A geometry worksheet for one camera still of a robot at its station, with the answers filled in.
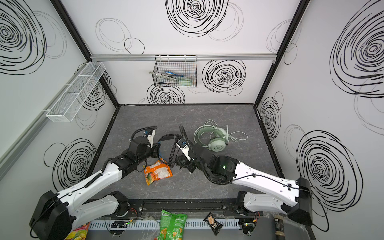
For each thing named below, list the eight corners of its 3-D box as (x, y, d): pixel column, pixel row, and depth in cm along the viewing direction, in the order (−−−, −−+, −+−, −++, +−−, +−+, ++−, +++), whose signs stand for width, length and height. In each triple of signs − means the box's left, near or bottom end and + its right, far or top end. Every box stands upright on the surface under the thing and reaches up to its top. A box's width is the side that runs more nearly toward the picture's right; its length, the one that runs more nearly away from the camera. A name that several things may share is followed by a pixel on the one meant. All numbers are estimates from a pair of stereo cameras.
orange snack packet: (148, 185, 83) (146, 182, 79) (145, 170, 88) (143, 166, 84) (173, 175, 86) (172, 172, 82) (168, 161, 92) (167, 157, 88)
